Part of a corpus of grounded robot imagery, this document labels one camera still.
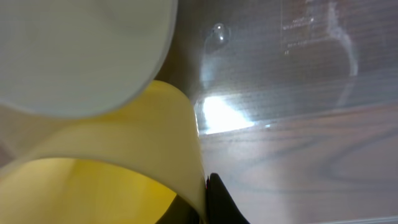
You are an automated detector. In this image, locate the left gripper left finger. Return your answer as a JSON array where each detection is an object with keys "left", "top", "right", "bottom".
[{"left": 156, "top": 195, "right": 202, "bottom": 224}]

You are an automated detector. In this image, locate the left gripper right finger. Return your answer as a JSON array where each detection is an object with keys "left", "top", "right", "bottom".
[{"left": 206, "top": 173, "right": 249, "bottom": 224}]

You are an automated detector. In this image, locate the yellow plastic cup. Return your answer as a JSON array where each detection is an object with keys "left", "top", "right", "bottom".
[{"left": 1, "top": 81, "right": 207, "bottom": 224}]

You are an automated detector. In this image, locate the white plastic cup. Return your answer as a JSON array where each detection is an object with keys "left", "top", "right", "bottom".
[{"left": 1, "top": 0, "right": 178, "bottom": 118}]

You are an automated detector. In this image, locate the clear plastic container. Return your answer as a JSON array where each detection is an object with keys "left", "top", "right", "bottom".
[{"left": 158, "top": 0, "right": 397, "bottom": 223}]

